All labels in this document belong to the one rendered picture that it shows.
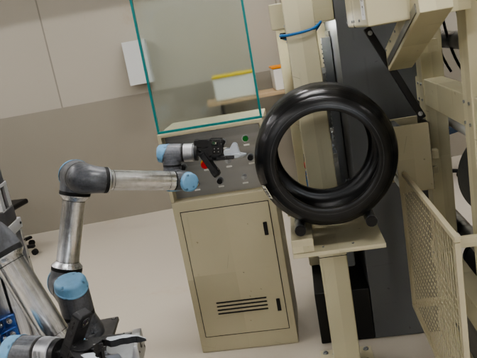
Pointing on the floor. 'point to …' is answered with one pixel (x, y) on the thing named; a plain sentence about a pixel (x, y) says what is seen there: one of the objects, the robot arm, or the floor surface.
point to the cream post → (321, 172)
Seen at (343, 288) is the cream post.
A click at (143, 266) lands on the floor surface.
